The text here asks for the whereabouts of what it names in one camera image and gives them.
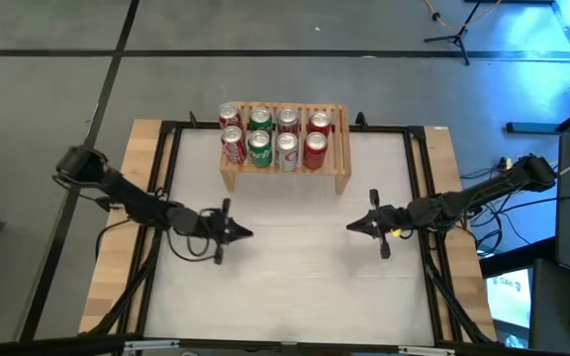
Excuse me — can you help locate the yellow floor cable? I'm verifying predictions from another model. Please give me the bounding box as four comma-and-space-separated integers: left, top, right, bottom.
423, 0, 504, 30

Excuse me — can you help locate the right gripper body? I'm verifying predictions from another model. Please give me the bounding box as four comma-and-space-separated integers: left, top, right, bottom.
345, 206, 415, 237

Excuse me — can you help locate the red Coke can black script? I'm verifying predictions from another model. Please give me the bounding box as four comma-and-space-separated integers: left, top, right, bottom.
302, 131, 330, 171
307, 111, 333, 137

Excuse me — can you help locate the dark grey cabinet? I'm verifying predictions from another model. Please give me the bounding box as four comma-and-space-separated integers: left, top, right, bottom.
529, 259, 570, 356

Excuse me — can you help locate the thin black cable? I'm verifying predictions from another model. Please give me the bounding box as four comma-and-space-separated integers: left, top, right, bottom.
94, 217, 133, 261

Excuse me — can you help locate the silver metal bracket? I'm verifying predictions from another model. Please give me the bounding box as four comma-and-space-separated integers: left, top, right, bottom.
124, 339, 181, 353
397, 345, 455, 356

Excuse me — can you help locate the lit computer screen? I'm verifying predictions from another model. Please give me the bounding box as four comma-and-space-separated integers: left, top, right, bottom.
485, 266, 534, 330

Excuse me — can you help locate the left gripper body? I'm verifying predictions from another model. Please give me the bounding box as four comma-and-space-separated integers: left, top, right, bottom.
170, 207, 254, 244

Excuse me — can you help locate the green Sprite can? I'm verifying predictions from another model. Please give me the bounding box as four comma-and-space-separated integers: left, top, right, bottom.
248, 106, 274, 134
246, 129, 274, 169

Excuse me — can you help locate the yellow power plug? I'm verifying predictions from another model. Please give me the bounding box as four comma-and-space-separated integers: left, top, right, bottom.
496, 156, 519, 175

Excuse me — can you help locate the black desk frame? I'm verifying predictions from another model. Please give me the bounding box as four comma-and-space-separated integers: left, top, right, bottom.
506, 0, 570, 135

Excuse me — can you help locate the black tripod stand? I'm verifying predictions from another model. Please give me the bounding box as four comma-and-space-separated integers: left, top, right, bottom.
423, 0, 484, 67

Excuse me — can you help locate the red Coca-Cola can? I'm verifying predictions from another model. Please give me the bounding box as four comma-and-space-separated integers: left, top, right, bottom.
220, 125, 249, 166
217, 102, 244, 131

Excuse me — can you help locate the wooden slatted shelf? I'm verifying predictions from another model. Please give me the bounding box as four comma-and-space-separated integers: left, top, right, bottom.
219, 101, 353, 196

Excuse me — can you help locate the black metal table frame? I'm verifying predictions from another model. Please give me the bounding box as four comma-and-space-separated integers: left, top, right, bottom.
79, 118, 499, 356

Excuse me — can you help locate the silver Diet Coke can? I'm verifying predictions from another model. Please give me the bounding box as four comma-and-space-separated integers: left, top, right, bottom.
274, 132, 300, 173
276, 107, 301, 135

